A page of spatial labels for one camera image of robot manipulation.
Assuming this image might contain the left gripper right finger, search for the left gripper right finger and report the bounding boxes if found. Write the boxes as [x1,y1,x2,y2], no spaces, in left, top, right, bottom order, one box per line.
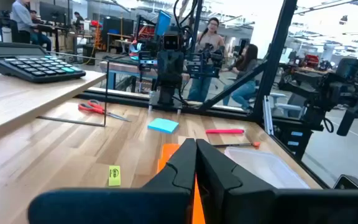
[196,138,358,224]

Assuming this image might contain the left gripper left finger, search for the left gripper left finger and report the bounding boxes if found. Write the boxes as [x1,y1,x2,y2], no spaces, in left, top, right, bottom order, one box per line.
[27,138,198,224]

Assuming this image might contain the clear pencil box orange lid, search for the clear pencil box orange lid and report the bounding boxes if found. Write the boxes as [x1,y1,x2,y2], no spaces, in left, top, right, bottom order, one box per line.
[156,142,311,224]

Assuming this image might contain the blue sticky note pad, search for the blue sticky note pad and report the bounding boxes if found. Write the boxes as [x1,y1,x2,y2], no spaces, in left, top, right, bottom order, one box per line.
[147,117,180,135]

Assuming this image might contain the dark pencil orange eraser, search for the dark pencil orange eraser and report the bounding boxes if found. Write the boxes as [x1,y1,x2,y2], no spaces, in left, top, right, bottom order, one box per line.
[211,141,262,149]

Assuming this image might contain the pink highlighter pen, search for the pink highlighter pen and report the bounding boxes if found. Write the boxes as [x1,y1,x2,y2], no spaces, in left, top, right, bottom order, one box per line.
[205,128,246,135]

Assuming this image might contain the small yellow-green eraser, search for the small yellow-green eraser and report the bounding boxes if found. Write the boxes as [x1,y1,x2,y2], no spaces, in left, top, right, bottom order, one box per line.
[108,164,122,187]

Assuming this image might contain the blue lit screen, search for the blue lit screen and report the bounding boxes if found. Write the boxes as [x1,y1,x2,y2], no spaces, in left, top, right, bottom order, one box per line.
[155,10,172,37]

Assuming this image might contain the person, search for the person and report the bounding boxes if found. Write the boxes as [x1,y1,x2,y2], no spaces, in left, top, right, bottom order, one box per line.
[12,0,53,52]
[222,43,260,112]
[187,17,226,103]
[73,11,85,30]
[29,9,45,26]

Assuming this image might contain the black storage cabinet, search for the black storage cabinet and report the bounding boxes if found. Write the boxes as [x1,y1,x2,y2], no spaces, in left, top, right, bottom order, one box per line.
[103,17,135,54]

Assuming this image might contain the black computer monitor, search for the black computer monitor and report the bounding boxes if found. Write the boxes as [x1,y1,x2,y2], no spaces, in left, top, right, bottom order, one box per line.
[39,1,68,25]

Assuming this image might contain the wooden shelf riser black legs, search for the wooden shelf riser black legs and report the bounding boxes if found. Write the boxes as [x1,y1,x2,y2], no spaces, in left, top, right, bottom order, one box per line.
[0,51,110,150]

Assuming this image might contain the black desk calculator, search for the black desk calculator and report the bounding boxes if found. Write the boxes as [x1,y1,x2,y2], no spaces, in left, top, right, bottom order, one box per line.
[0,42,87,84]

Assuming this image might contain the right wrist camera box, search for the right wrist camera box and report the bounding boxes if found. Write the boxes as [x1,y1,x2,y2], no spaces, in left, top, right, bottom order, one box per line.
[162,33,180,51]

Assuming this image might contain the silver aluminium bracket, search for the silver aluminium bracket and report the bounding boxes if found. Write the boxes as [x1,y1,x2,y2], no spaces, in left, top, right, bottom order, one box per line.
[262,95,275,136]

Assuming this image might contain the red handled scissors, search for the red handled scissors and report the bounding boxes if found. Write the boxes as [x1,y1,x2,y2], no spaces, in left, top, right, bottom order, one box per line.
[78,99,132,123]

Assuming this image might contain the black aluminium rig frame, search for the black aluminium rig frame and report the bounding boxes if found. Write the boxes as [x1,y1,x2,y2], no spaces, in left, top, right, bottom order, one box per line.
[79,0,334,189]

